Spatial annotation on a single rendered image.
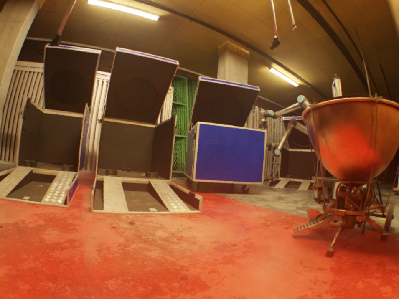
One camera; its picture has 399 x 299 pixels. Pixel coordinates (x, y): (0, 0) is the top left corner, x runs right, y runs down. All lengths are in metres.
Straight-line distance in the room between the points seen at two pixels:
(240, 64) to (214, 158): 2.79
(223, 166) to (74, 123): 2.29
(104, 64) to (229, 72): 3.28
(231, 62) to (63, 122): 3.61
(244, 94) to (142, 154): 1.95
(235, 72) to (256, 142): 2.20
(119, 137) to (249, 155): 1.98
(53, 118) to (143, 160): 1.60
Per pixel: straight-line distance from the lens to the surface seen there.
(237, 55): 4.92
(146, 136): 3.28
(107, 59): 5.81
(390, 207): 1.73
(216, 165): 2.69
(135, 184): 2.26
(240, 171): 2.81
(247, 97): 3.48
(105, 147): 3.20
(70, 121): 3.24
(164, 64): 2.82
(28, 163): 2.61
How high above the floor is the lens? 0.43
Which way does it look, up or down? 3 degrees up
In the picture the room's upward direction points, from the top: 5 degrees clockwise
